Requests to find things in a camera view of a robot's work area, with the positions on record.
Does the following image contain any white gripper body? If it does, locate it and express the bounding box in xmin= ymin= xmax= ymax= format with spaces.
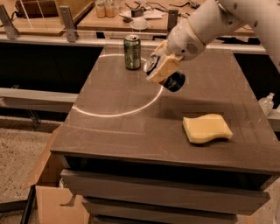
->
xmin=167 ymin=19 xmax=206 ymax=60

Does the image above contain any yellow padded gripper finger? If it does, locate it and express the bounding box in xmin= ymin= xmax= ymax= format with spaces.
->
xmin=150 ymin=40 xmax=170 ymax=57
xmin=145 ymin=55 xmax=181 ymax=83

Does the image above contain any blue pepsi can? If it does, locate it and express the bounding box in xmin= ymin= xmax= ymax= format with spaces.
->
xmin=143 ymin=54 xmax=186 ymax=92

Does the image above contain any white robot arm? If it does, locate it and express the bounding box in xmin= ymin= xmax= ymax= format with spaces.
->
xmin=144 ymin=0 xmax=280 ymax=83

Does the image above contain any green soda can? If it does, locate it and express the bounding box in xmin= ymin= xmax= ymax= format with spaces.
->
xmin=123 ymin=34 xmax=141 ymax=70

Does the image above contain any white face mask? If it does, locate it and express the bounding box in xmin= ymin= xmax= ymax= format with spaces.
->
xmin=129 ymin=17 xmax=150 ymax=31

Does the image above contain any small black device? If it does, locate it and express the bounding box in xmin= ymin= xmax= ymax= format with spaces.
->
xmin=131 ymin=8 xmax=144 ymax=18

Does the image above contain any orange liquid bottle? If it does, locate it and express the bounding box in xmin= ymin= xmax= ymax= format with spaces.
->
xmin=94 ymin=0 xmax=106 ymax=18
xmin=105 ymin=0 xmax=116 ymax=18

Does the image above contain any yellow sponge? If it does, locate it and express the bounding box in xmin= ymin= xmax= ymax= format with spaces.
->
xmin=183 ymin=114 xmax=233 ymax=144

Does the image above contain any grey drawer cabinet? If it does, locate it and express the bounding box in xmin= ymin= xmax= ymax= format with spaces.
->
xmin=51 ymin=45 xmax=280 ymax=224

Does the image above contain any clear plastic bottle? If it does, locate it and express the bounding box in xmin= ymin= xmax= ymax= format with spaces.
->
xmin=258 ymin=93 xmax=275 ymax=116

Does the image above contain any brown box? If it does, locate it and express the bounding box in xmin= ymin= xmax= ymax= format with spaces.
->
xmin=15 ymin=0 xmax=59 ymax=18

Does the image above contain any cardboard box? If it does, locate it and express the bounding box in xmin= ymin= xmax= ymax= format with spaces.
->
xmin=24 ymin=126 xmax=89 ymax=224

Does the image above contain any metal bracket right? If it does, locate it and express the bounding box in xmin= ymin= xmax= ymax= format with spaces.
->
xmin=167 ymin=9 xmax=179 ymax=32

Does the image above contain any metal bracket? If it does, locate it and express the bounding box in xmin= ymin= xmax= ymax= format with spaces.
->
xmin=59 ymin=5 xmax=78 ymax=43
xmin=167 ymin=9 xmax=179 ymax=32
xmin=0 ymin=3 xmax=19 ymax=39

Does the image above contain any metal bracket middle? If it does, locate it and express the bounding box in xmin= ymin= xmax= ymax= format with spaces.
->
xmin=59 ymin=5 xmax=78 ymax=43

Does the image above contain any metal bracket left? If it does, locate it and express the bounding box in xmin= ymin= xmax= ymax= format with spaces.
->
xmin=0 ymin=3 xmax=19 ymax=39

